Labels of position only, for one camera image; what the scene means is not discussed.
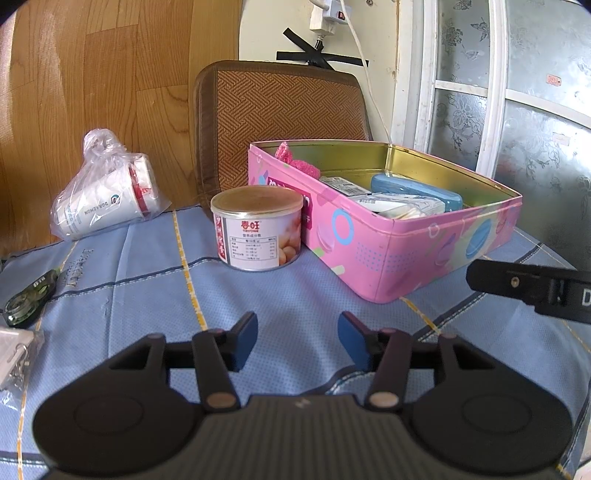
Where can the white framed frosted glass door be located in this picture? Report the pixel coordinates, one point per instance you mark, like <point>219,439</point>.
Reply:
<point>531,138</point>

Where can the blue glasses case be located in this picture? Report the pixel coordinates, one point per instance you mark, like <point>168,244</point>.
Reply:
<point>415,187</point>

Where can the pink cloth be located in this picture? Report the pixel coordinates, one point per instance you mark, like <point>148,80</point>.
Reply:
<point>300,164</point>

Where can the woven brown chair back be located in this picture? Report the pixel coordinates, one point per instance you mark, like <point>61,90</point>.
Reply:
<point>277,106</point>

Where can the red sticker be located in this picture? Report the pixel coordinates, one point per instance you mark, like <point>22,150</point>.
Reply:
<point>553,79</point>

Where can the black tape cross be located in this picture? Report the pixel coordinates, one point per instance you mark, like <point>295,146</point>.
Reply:
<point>314,57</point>

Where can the white power strip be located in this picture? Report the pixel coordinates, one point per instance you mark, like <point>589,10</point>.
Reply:
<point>328,16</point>

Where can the blue tablecloth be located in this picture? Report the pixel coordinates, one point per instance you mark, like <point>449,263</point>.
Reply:
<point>286,286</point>

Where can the pink tin box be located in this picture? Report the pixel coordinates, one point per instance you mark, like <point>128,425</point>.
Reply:
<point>415,258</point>

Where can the food can with red label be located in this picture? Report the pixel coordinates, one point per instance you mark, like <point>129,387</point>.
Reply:
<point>254,240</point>

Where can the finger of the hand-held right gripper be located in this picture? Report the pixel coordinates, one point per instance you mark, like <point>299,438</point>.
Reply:
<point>503,279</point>

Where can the plastic bag of paper cups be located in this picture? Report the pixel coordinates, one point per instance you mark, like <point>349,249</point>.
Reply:
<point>106,198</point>

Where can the clear bag of metal hooks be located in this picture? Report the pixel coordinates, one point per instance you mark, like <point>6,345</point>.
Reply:
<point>14,350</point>

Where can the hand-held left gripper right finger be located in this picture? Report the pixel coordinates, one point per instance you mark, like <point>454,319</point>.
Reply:
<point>353,341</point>

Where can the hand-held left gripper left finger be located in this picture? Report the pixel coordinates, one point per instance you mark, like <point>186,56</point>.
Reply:
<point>244,341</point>

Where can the green correction tape dispenser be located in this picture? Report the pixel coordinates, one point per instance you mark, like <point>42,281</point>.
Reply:
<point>27,295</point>

